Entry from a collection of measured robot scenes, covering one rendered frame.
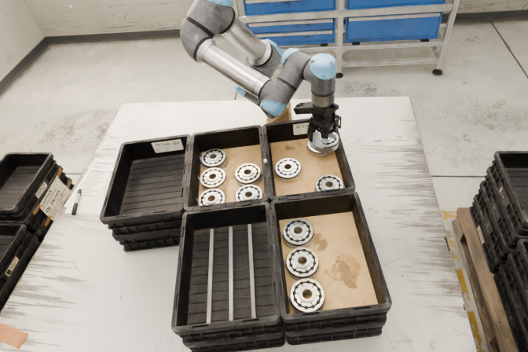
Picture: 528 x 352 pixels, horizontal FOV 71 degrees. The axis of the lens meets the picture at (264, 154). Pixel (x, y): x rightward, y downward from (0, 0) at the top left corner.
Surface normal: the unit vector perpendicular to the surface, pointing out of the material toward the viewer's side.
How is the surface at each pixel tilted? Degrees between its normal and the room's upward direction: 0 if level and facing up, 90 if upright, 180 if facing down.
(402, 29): 90
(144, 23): 90
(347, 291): 0
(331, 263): 0
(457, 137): 0
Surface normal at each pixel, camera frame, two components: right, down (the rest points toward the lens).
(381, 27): -0.11, 0.72
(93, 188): -0.11, -0.69
